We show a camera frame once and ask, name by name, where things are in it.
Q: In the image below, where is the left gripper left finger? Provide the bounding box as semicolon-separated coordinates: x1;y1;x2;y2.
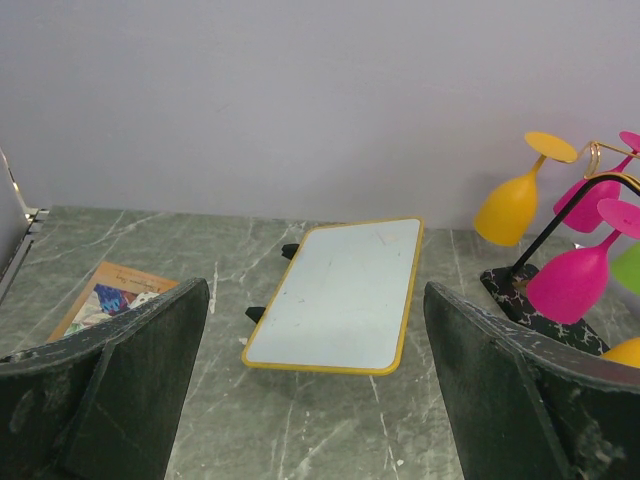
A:
1;278;209;479

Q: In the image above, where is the pink wine glass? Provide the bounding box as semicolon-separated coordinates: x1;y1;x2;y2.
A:
526;199;639;324
563;131;639;233

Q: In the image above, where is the yellow wine glass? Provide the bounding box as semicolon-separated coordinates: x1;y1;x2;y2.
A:
473;131;577;247
601;337;640;368

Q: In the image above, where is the green wine glass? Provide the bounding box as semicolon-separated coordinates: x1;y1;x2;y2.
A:
611;242;640;295

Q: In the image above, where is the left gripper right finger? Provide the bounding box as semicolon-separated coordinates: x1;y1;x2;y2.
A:
423;281;639;479

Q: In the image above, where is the yellow framed whiteboard tablet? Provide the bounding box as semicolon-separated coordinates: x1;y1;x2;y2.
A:
242;217;424;376

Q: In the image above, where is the orange picture book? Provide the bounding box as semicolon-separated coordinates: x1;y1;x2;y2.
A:
47;262;178;342

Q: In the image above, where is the gold black wine glass rack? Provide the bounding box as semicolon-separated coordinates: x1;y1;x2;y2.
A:
474;131;639;366

